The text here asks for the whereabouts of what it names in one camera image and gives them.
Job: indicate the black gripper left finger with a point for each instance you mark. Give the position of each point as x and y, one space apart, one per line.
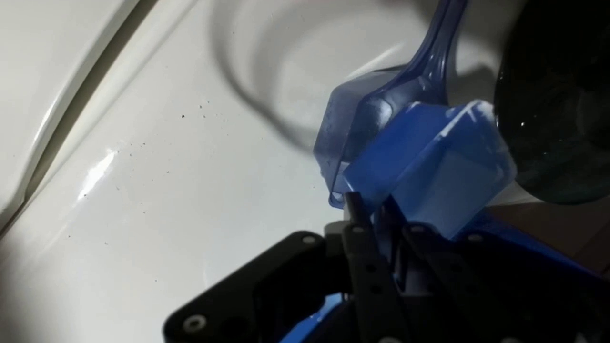
285 287

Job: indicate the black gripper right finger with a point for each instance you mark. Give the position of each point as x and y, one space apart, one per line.
507 298

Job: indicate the white washing machine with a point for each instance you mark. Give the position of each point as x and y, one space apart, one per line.
158 192

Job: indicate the dark translucent blue scoop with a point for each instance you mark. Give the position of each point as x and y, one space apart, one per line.
354 121

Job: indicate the light blue plastic scoop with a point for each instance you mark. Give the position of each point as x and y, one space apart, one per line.
438 173

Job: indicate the blue cardboard detergent box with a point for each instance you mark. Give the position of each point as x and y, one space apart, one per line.
552 251

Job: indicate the dark green round lid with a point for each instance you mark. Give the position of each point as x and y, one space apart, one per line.
558 96

